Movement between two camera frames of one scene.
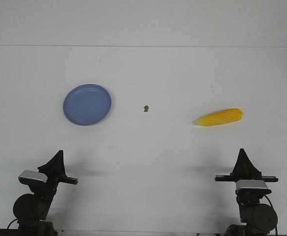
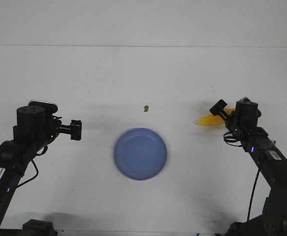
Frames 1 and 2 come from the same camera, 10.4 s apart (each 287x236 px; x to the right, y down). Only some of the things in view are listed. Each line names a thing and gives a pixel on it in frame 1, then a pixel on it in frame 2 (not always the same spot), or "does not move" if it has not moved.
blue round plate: [87, 104] -> [140, 153]
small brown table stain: [146, 107] does not move
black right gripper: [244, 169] -> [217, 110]
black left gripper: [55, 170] -> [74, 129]
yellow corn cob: [221, 117] does not move
